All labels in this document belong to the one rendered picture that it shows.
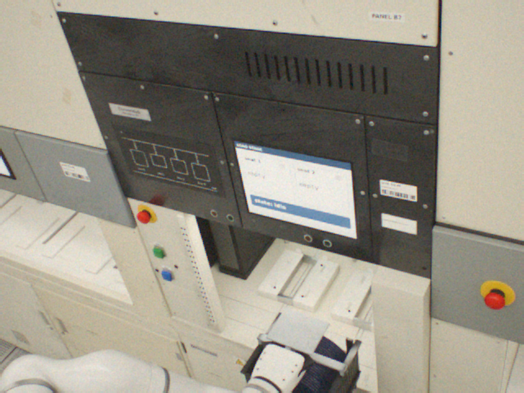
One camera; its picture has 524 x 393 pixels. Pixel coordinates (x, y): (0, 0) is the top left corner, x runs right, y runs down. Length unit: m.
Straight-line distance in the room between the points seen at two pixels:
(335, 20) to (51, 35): 0.75
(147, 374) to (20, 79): 0.94
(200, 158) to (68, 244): 1.23
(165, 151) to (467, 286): 0.77
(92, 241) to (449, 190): 1.68
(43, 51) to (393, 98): 0.90
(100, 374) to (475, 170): 0.76
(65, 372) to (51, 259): 1.46
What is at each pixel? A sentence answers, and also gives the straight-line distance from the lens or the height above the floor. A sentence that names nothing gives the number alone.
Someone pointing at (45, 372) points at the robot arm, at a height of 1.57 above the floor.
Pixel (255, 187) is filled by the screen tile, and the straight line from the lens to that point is 1.45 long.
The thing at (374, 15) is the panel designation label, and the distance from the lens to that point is 1.09.
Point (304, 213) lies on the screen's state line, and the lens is 1.42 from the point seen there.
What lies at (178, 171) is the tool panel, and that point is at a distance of 1.58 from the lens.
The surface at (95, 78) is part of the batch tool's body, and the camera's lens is 1.57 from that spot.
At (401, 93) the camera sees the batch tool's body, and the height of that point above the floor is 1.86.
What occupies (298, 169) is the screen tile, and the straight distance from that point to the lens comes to 1.35.
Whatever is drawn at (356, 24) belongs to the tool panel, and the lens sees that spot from 1.11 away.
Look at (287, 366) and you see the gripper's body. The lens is 1.44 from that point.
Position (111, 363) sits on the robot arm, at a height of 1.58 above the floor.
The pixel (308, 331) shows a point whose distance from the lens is 1.50.
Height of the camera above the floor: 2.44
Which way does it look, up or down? 39 degrees down
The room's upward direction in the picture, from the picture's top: 11 degrees counter-clockwise
